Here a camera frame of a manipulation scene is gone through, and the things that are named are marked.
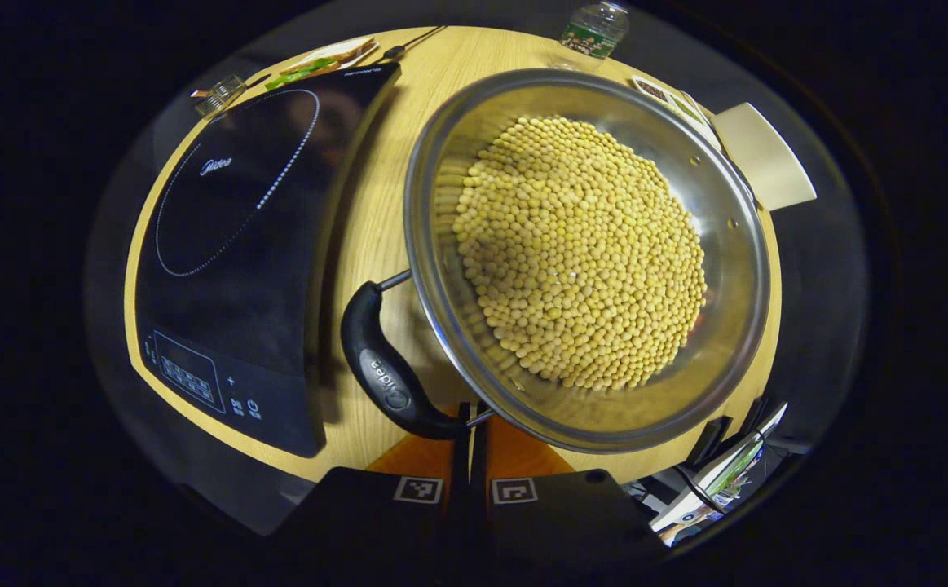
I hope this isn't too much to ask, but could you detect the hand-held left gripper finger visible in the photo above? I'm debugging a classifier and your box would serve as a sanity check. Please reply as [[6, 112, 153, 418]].
[[274, 399, 473, 567], [472, 399, 672, 567]]

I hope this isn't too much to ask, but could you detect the black induction cooktop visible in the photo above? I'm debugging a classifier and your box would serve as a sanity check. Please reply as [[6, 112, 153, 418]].
[[133, 64, 403, 459]]

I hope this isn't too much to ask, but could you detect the stainless steel pot black handle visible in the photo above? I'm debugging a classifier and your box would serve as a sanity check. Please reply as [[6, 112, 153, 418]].
[[341, 68, 772, 455]]

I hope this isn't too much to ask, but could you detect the white printed carton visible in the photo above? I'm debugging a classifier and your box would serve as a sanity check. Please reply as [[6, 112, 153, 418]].
[[649, 402, 790, 545]]

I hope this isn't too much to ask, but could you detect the pile of yellow soybeans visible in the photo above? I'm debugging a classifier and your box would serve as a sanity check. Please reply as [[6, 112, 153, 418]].
[[452, 116, 708, 392]]

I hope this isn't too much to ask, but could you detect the white divided tray of beans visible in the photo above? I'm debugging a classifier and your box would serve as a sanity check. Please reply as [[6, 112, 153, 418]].
[[631, 75, 723, 152]]

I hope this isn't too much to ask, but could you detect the white box appliance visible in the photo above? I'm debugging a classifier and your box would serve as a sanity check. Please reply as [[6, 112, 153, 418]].
[[710, 102, 817, 211]]

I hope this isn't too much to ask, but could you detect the small clear glass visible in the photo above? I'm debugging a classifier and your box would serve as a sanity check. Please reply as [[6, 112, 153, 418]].
[[191, 73, 248, 119]]

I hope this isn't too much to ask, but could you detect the clear plastic water bottle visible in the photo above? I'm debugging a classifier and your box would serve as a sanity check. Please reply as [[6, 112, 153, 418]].
[[559, 2, 631, 62]]

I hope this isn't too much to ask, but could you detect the black power cable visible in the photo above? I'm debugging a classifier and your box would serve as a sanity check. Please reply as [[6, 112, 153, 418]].
[[380, 24, 448, 62]]

